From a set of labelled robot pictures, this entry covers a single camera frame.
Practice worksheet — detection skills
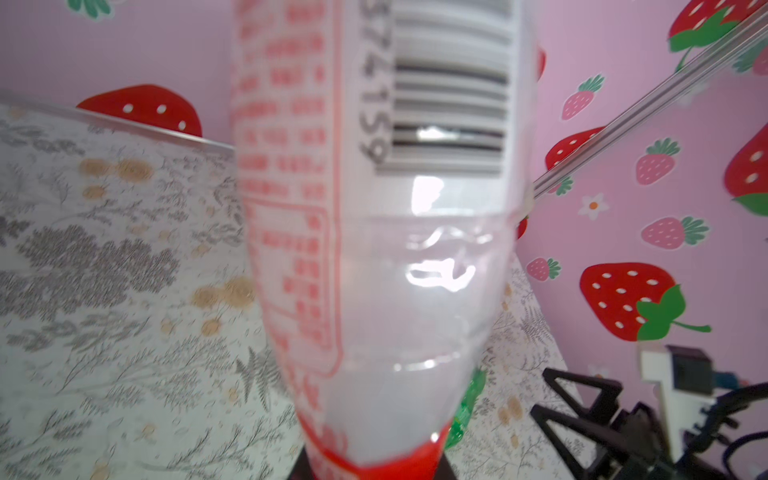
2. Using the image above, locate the green bottle yellow cap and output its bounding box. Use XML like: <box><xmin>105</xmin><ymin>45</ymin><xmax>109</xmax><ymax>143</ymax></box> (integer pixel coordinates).
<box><xmin>445</xmin><ymin>368</ymin><xmax>487</xmax><ymax>450</ymax></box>

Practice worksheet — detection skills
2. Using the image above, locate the clear bottle red cap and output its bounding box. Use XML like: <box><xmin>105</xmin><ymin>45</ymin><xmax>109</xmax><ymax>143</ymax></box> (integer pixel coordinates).
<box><xmin>232</xmin><ymin>1</ymin><xmax>538</xmax><ymax>479</ymax></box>

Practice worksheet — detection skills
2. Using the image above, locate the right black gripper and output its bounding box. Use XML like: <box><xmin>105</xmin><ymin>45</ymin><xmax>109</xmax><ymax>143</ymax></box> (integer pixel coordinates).
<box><xmin>531</xmin><ymin>368</ymin><xmax>677</xmax><ymax>480</ymax></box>

